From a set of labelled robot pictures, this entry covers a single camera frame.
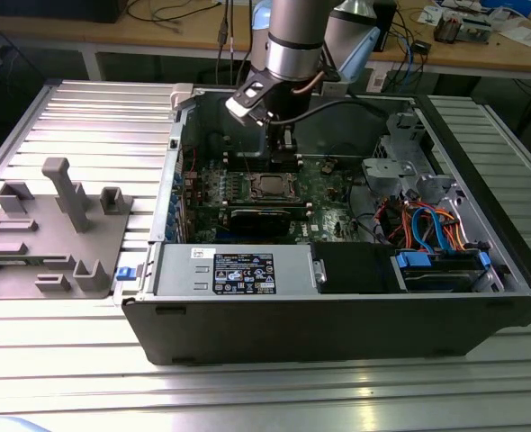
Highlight clear plastic box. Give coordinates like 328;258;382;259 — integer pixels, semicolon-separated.
461;16;492;45

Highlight red wire bundle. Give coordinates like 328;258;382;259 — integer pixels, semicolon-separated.
373;197;413;239

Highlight pale grey case latch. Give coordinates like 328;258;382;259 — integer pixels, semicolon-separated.
169;83;198;110

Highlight grey parts rack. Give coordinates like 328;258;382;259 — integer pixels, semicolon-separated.
0;157;135;301

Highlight black graphics card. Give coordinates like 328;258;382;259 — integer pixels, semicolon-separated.
226;206;293;239

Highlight metal drive cage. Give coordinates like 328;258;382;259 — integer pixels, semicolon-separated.
361;111;470;212

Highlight copper heat sink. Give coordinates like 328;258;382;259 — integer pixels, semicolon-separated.
434;13;463;44

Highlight wide black box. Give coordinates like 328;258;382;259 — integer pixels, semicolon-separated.
0;0;122;24

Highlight green motherboard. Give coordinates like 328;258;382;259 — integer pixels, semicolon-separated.
182;155;366;248

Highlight CPU with silver top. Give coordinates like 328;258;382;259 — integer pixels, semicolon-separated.
259;175;286;194

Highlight white tag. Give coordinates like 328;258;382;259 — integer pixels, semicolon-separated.
366;71;389;94

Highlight tall black box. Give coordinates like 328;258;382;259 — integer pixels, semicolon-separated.
375;0;398;53

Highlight black PC case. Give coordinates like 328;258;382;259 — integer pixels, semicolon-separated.
121;85;531;366

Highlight grey power supply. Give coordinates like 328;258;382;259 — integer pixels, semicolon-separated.
150;242;317;298

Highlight wooden desk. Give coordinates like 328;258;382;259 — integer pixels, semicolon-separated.
0;0;531;82

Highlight blue box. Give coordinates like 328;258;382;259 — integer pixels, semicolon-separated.
480;0;531;14

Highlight orange wire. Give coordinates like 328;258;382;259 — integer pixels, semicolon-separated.
440;209;472;251

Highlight black camera cable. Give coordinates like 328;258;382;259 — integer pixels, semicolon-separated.
265;99;387;125

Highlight CPU socket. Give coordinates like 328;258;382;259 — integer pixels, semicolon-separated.
246;170;303;203

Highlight white papers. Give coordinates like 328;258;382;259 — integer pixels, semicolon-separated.
499;24;531;47

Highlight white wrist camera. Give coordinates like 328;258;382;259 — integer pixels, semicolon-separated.
224;74;274;127

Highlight hard disk in blue carrier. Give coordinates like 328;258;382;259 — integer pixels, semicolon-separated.
393;250;492;294

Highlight blue wire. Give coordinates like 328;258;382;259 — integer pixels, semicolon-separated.
410;201;449;254

